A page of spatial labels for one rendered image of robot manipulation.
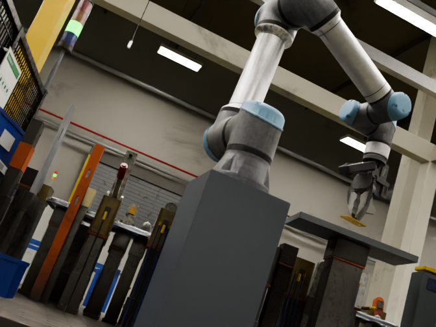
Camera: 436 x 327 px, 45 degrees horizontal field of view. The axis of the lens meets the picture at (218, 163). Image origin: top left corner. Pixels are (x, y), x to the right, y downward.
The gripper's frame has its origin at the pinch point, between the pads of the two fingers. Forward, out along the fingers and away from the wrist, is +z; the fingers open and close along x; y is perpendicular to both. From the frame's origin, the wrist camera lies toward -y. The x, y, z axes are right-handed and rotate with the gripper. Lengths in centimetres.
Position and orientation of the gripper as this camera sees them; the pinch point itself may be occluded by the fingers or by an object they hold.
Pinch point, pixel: (354, 215)
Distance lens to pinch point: 162.5
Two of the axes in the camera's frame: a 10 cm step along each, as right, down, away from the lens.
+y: 7.7, 4.3, 4.8
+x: -5.5, 0.7, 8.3
